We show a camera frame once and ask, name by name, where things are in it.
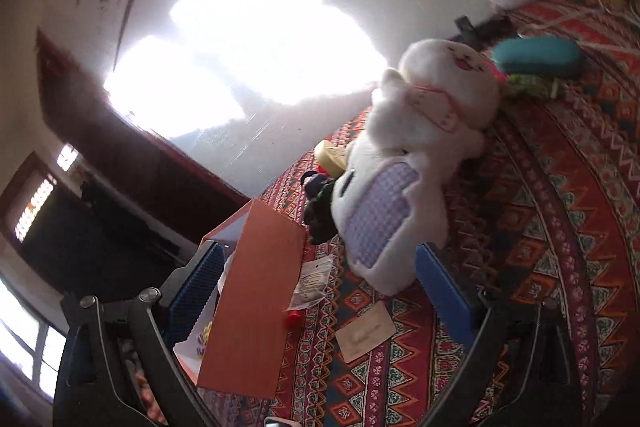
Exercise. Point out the black knitted glove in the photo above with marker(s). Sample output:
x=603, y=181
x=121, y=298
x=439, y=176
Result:
x=317, y=216

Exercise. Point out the patterned ethnic tablecloth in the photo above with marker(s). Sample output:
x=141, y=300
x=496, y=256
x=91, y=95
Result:
x=550, y=210

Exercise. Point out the white plush rabbit toy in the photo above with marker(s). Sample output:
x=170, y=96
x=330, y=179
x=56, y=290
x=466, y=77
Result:
x=428, y=115

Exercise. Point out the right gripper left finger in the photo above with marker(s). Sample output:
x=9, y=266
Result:
x=94, y=386

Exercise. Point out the blue figurine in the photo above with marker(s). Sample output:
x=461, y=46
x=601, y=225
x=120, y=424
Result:
x=312, y=183

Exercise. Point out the green pea snack packet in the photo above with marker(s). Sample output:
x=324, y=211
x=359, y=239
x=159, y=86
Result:
x=541, y=88

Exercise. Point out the teal glasses case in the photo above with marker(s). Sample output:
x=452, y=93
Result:
x=540, y=56

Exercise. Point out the beige adhesive bandage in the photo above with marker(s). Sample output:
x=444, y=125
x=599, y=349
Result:
x=364, y=334

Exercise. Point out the black remote control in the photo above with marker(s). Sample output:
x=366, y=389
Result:
x=477, y=36

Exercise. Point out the beige masking tape roll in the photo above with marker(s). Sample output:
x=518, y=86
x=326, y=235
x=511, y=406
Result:
x=331, y=158

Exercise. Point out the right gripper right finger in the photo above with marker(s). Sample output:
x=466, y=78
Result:
x=547, y=393

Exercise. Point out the pink crochet flower pot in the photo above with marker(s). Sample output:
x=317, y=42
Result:
x=202, y=340

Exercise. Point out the packaged bun wrapper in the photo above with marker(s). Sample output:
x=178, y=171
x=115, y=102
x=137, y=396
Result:
x=312, y=283

